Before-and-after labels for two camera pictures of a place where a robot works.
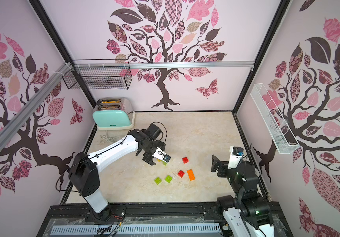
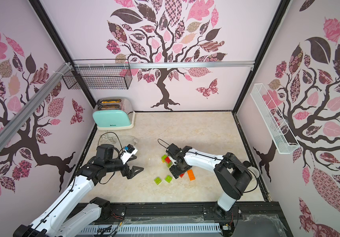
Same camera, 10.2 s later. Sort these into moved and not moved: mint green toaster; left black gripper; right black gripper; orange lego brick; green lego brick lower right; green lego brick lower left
Moved: right black gripper; left black gripper
Not moved: green lego brick lower left; mint green toaster; green lego brick lower right; orange lego brick
